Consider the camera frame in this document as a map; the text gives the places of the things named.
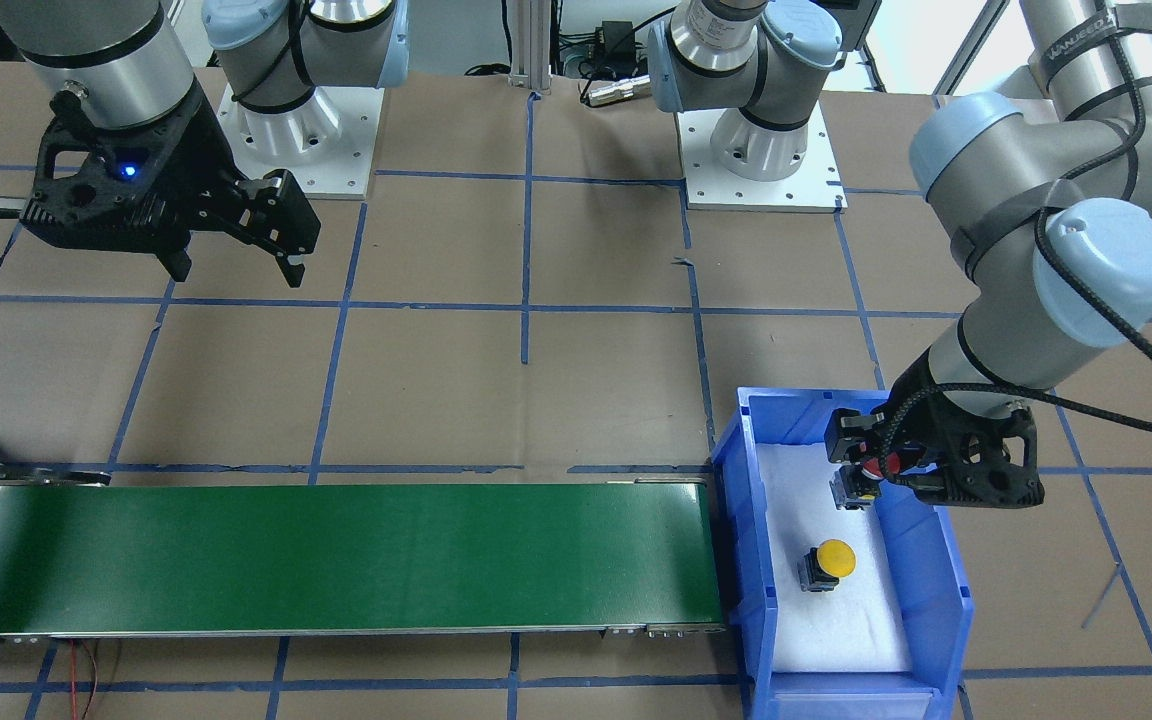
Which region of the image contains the red black conveyor cable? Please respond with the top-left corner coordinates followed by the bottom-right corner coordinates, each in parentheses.
top-left (71, 641), bottom-right (100, 720)

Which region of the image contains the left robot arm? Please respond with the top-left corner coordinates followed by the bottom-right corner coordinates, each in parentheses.
top-left (824, 1), bottom-right (1152, 509)

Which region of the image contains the green conveyor belt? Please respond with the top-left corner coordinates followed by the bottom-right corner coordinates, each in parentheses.
top-left (0, 480), bottom-right (723, 641)

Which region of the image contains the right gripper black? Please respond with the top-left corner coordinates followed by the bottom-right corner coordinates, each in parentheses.
top-left (0, 81), bottom-right (321, 288)

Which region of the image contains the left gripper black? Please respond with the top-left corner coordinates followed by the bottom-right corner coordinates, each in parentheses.
top-left (826, 353), bottom-right (1044, 510)

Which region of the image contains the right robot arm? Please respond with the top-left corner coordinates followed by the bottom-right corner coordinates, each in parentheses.
top-left (0, 1), bottom-right (410, 288)

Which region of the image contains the yellow push button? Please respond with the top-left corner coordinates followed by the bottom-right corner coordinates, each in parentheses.
top-left (796, 539), bottom-right (858, 593)

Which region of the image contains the aluminium frame post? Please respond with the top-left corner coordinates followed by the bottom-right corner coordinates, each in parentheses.
top-left (506, 1), bottom-right (556, 96)

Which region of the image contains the white foam in bin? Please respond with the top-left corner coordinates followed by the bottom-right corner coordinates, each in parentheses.
top-left (756, 444), bottom-right (914, 673)

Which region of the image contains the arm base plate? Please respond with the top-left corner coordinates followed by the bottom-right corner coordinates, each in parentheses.
top-left (675, 106), bottom-right (849, 213)
top-left (218, 88), bottom-right (387, 200)

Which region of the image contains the blue plastic bin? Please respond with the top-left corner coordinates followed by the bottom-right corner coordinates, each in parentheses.
top-left (713, 388), bottom-right (973, 719)

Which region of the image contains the red push button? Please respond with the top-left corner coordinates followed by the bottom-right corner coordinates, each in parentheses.
top-left (852, 452), bottom-right (902, 503)

